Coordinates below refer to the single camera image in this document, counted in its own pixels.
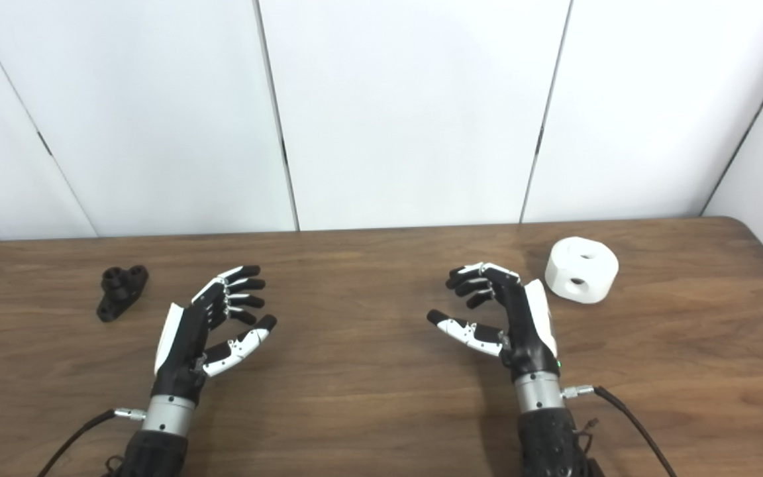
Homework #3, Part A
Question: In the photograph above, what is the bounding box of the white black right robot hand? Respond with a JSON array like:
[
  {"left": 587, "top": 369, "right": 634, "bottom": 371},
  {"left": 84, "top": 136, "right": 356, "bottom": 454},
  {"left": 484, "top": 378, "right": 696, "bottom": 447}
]
[{"left": 427, "top": 262, "right": 561, "bottom": 384}]

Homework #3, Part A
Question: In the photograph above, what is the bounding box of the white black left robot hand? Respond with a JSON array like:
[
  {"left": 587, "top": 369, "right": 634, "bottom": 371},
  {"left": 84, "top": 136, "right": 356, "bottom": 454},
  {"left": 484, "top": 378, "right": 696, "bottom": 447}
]
[{"left": 152, "top": 265, "right": 278, "bottom": 402}]

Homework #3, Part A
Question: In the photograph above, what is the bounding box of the black plastic holder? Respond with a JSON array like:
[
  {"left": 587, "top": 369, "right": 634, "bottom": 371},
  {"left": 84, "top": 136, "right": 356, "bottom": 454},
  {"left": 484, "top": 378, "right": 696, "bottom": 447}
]
[{"left": 96, "top": 265, "right": 150, "bottom": 323}]

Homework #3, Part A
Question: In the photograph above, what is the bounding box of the round white plastic piece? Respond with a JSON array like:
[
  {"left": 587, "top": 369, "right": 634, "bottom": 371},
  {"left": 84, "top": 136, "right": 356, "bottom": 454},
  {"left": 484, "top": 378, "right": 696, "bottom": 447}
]
[{"left": 544, "top": 237, "right": 620, "bottom": 305}]

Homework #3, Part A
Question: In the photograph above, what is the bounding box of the thick black right wrist cable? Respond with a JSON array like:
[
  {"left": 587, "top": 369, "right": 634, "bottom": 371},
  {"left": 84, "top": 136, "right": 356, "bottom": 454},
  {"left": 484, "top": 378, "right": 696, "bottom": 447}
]
[{"left": 560, "top": 384, "right": 679, "bottom": 477}]

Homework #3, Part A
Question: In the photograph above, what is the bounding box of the thick black wrist cable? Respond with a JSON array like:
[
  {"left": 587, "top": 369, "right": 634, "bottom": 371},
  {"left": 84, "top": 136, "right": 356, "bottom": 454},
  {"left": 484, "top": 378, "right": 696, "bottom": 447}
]
[
  {"left": 37, "top": 407, "right": 147, "bottom": 477},
  {"left": 560, "top": 384, "right": 679, "bottom": 477}
]

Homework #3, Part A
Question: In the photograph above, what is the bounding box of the thick black left wrist cable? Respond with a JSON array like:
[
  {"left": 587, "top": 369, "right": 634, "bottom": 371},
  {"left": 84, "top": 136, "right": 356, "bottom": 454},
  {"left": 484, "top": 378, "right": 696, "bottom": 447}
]
[{"left": 37, "top": 407, "right": 147, "bottom": 477}]

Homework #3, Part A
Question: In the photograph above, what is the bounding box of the thin black right arm wire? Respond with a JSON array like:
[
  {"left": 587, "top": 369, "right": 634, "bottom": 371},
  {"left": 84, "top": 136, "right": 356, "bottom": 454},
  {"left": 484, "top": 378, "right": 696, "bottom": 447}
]
[{"left": 575, "top": 416, "right": 602, "bottom": 454}]

